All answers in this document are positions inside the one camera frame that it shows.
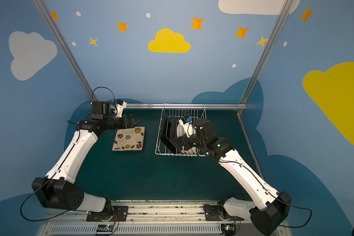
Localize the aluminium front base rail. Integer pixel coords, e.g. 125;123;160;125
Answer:
37;200;261;236

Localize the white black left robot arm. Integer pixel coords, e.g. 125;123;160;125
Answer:
31;99;136;215

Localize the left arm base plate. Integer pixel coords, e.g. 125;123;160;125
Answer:
86;206;128;222

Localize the aluminium right corner post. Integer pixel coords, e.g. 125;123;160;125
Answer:
237;0;295;119

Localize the left small circuit board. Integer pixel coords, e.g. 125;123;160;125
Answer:
95;224;114;236

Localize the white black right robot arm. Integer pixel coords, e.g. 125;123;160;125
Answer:
162;119;292;236

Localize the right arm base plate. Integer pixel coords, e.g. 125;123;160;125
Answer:
203;204;245;221

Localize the small circuit board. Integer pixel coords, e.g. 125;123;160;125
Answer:
221;224;236;236
95;224;114;236

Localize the white wire dish rack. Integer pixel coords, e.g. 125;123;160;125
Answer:
155;108;208;157

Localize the floral square plate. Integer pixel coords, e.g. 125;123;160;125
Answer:
160;112;174;152
112;126;145;151

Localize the aluminium left corner post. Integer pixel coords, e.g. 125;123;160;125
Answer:
32;0;98;101

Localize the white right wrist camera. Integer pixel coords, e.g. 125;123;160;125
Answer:
179;115;196;138

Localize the aluminium corner post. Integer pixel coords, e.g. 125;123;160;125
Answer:
237;0;295;119
32;0;98;101

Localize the white round plate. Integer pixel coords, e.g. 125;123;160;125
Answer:
177;124;184;137
185;147;198;154

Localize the aluminium back frame rail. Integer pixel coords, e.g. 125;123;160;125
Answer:
126;103;247;110

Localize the right small circuit board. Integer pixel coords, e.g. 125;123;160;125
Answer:
221;224;236;236

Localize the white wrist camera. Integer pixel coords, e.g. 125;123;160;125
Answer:
116;99;127;118
179;115;196;138

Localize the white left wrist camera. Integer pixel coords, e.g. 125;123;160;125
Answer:
116;99;127;118

